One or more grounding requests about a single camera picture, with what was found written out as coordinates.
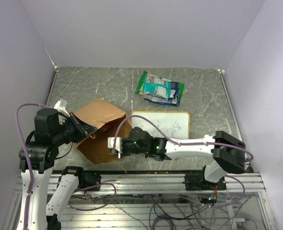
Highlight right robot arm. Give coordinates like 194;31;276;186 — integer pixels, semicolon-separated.
109;127;246;191

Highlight dark blue snack bag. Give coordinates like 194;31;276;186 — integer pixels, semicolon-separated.
144;94;180;107

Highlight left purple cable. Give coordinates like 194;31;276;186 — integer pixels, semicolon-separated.
14;103;56;230

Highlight small whiteboard with frame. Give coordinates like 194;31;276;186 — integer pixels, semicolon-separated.
131;111;190;139

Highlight red snack packet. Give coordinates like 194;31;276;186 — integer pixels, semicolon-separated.
100;123;113;133

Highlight aluminium rail frame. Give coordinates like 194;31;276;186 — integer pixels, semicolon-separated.
11;171;277;230

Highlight brown paper bag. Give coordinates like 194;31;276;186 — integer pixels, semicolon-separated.
68;98;132;172

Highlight loose wires under table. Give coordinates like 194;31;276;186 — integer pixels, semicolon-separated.
67;183;245;230

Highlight blue Kettle chips bag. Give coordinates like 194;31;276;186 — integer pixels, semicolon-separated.
143;81;180;99

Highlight green Chuba chips bag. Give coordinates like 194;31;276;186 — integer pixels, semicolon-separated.
135;71;184;102

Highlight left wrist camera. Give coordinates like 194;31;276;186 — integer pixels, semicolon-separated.
53;99;69;119

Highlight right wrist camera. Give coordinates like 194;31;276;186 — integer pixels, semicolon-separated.
107;137;122;154

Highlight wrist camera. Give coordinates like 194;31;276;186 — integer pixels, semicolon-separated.
53;99;69;119
107;137;122;154

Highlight teal snack packet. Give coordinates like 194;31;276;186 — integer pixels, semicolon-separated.
142;81;171;99

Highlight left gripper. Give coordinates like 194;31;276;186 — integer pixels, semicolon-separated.
52;111;98;145

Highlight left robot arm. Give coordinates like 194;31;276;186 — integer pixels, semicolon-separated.
17;108;97;230

